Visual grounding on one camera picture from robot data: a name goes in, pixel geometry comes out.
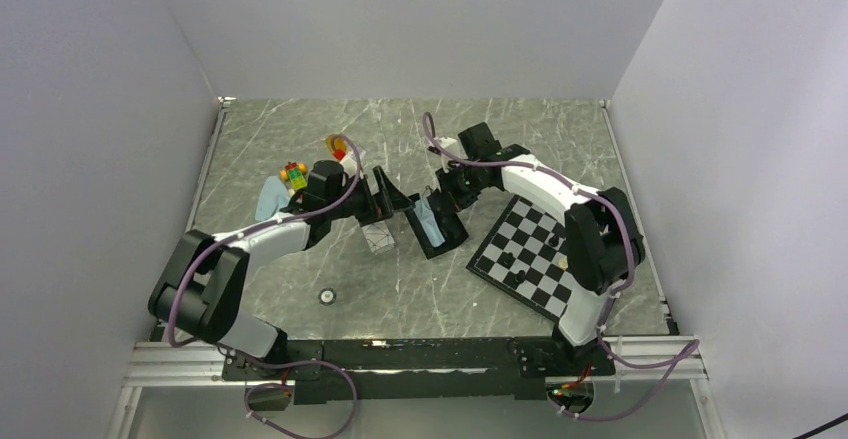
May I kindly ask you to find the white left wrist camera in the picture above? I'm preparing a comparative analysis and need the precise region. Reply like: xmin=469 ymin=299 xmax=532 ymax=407
xmin=331 ymin=143 xmax=361 ymax=177

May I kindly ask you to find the black white chessboard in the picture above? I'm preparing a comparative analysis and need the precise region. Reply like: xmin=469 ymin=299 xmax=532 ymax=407
xmin=466 ymin=196 xmax=578 ymax=321

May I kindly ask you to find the black table front rail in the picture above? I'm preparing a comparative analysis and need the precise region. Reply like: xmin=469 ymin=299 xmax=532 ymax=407
xmin=222 ymin=336 xmax=616 ymax=405

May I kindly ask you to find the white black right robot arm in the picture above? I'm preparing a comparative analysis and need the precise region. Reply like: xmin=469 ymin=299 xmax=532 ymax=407
xmin=422 ymin=113 xmax=645 ymax=375

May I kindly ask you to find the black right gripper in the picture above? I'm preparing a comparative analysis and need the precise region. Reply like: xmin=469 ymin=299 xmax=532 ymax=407
xmin=436 ymin=160 xmax=491 ymax=216

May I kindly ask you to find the white geometric glasses case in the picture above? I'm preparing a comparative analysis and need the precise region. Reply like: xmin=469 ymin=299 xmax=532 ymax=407
xmin=360 ymin=221 xmax=396 ymax=255

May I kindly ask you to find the black glasses case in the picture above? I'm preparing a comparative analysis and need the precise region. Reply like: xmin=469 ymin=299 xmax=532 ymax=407
xmin=404 ymin=191 xmax=469 ymax=259

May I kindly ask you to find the light blue cleaning cloth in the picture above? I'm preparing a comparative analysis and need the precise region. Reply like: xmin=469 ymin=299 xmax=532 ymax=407
xmin=254 ymin=175 xmax=291 ymax=222

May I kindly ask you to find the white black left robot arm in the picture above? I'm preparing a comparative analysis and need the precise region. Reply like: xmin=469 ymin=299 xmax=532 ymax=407
xmin=148 ymin=160 xmax=415 ymax=379

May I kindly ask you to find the small round metal disc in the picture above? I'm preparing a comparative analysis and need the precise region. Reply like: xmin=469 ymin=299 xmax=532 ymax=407
xmin=319 ymin=288 xmax=337 ymax=305

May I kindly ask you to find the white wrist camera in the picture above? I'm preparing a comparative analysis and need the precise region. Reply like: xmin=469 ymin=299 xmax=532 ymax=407
xmin=331 ymin=143 xmax=361 ymax=177
xmin=428 ymin=137 xmax=462 ymax=163

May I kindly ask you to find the colourful toy brick car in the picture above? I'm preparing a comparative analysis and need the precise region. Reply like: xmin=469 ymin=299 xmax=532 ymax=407
xmin=279 ymin=162 xmax=309 ymax=192

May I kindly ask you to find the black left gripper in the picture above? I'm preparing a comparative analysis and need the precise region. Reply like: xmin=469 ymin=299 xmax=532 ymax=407
xmin=328 ymin=167 xmax=415 ymax=227

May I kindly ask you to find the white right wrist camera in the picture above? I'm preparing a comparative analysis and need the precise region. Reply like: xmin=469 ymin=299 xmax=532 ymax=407
xmin=428 ymin=137 xmax=462 ymax=163

